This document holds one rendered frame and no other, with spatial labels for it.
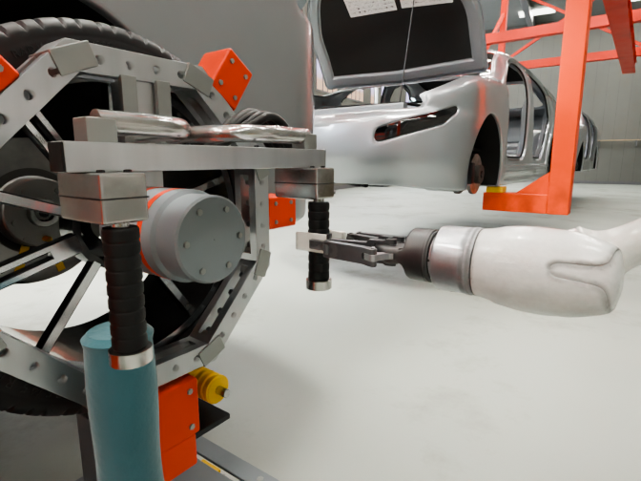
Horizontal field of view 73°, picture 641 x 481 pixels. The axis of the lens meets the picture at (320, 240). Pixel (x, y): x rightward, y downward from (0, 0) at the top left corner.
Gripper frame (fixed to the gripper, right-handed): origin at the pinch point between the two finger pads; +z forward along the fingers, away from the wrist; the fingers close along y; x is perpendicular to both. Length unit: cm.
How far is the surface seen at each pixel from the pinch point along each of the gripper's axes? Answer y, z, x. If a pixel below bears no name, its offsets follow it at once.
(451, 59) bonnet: 319, 98, 96
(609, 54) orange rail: 1175, 50, 248
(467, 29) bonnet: 306, 82, 114
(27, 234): -21, 62, -2
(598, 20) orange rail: 875, 49, 249
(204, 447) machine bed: 19, 59, -75
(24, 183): -20, 62, 8
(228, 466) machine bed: 18, 47, -75
